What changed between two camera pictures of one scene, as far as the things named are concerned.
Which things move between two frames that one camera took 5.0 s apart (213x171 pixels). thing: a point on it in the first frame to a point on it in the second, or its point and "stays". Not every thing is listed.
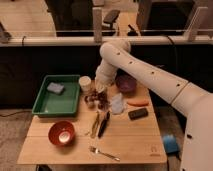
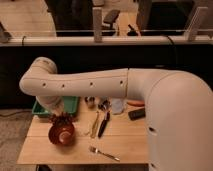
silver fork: (96, 150) stays
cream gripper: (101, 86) to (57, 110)
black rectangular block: (139, 113) stays
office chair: (109, 21) stays
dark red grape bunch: (99, 98) to (62, 119)
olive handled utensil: (94, 124) stays
